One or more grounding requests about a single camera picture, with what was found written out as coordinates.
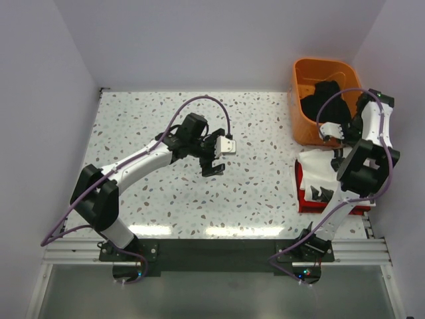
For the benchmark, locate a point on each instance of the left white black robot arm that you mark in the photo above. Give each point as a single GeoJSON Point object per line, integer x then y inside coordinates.
{"type": "Point", "coordinates": [96, 197]}

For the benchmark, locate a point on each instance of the white t shirt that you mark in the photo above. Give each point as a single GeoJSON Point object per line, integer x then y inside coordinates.
{"type": "Point", "coordinates": [319, 168]}

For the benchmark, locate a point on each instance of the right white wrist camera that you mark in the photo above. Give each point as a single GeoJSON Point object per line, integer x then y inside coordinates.
{"type": "Point", "coordinates": [330, 130]}

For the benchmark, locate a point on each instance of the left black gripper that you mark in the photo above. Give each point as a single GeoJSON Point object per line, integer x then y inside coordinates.
{"type": "Point", "coordinates": [206, 165]}

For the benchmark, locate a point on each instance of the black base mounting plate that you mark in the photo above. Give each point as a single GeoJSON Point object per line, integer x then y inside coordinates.
{"type": "Point", "coordinates": [153, 257]}

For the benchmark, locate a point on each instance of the folded red t shirt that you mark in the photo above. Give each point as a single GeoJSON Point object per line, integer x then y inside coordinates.
{"type": "Point", "coordinates": [316, 207]}

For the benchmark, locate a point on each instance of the aluminium extrusion rail frame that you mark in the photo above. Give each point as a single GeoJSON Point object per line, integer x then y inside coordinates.
{"type": "Point", "coordinates": [355, 242]}

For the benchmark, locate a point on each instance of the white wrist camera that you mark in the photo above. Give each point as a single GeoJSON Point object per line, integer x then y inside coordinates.
{"type": "Point", "coordinates": [330, 130]}
{"type": "Point", "coordinates": [224, 147]}

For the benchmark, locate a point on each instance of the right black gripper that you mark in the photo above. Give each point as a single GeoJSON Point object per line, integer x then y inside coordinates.
{"type": "Point", "coordinates": [348, 140]}

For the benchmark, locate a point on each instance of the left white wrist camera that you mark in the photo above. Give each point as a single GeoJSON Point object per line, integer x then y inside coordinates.
{"type": "Point", "coordinates": [224, 147]}

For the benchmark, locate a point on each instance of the orange plastic bin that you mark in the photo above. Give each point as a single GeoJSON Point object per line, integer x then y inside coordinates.
{"type": "Point", "coordinates": [306, 73]}

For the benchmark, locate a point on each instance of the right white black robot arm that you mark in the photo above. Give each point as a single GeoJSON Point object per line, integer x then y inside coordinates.
{"type": "Point", "coordinates": [355, 174]}

